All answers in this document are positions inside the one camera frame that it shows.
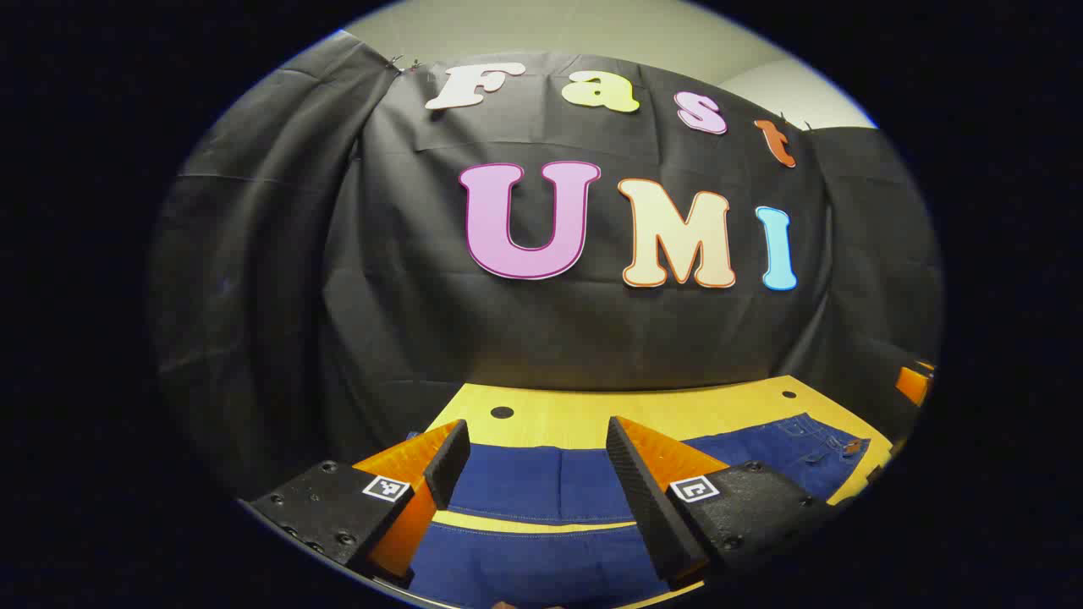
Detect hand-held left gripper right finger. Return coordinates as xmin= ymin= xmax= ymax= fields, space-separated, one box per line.
xmin=605 ymin=414 xmax=837 ymax=591

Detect blue denim jeans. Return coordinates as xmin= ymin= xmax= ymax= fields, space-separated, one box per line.
xmin=406 ymin=413 xmax=872 ymax=609

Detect black backdrop cloth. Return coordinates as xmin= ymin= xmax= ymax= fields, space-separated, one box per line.
xmin=148 ymin=32 xmax=944 ymax=500

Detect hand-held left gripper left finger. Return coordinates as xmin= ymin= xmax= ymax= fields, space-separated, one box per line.
xmin=244 ymin=419 xmax=472 ymax=586

